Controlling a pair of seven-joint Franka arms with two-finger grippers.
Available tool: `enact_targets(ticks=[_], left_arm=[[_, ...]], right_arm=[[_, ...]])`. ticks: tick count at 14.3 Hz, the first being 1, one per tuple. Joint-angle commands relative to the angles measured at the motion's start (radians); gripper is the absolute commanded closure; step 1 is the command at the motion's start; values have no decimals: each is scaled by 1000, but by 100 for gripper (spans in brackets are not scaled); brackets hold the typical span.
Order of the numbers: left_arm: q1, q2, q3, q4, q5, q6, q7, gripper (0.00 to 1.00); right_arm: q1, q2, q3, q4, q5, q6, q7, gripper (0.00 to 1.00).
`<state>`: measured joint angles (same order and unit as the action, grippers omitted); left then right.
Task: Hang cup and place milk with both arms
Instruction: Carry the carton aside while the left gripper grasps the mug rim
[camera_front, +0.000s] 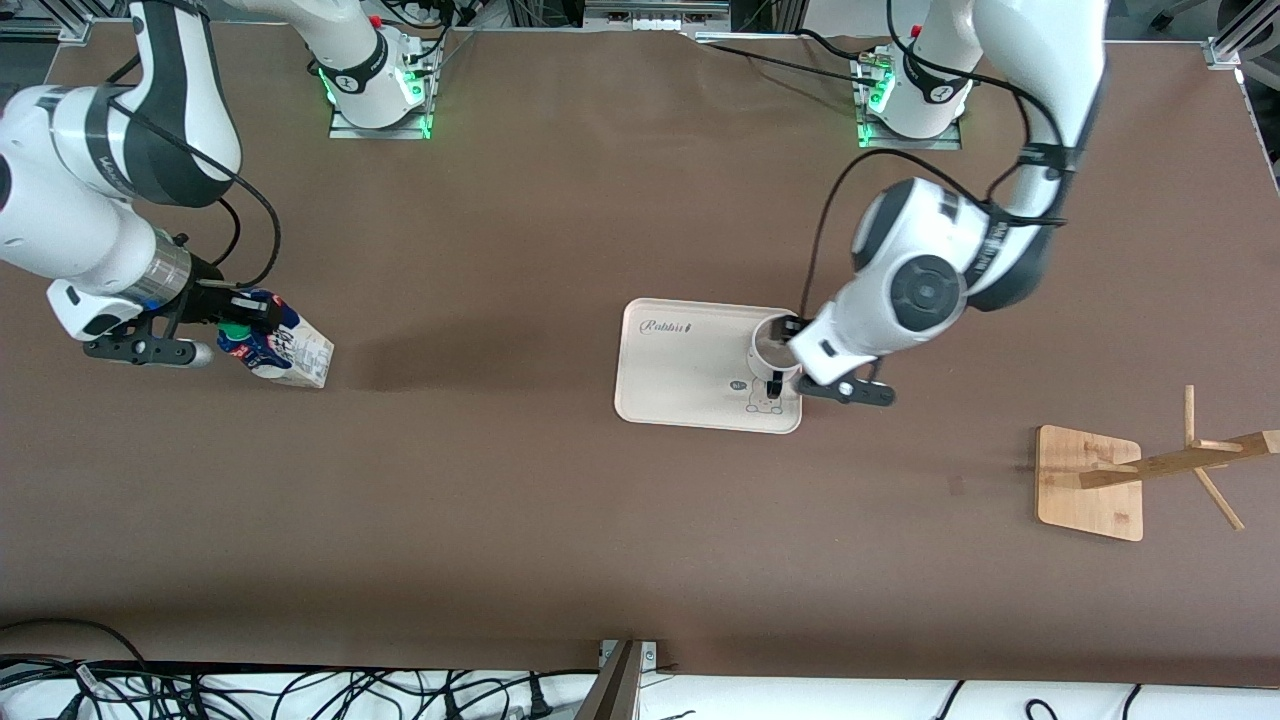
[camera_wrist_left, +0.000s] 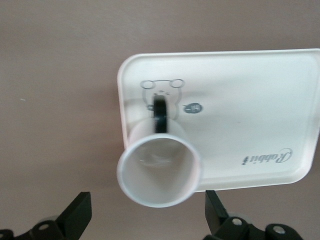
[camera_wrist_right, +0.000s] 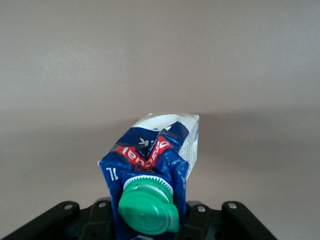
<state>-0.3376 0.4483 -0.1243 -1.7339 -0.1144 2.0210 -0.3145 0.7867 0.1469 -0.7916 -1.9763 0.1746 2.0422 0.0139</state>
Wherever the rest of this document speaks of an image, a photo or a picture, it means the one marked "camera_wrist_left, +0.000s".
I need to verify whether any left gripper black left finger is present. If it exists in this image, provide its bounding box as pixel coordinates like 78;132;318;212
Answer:
0;191;92;240

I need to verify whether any white cup black handle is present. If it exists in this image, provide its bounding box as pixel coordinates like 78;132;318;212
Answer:
116;96;202;209

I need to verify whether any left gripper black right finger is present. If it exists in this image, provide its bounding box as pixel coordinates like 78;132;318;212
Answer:
204;191;300;240

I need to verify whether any cream tray rabbit print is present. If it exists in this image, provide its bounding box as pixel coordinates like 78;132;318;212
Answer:
116;47;320;193

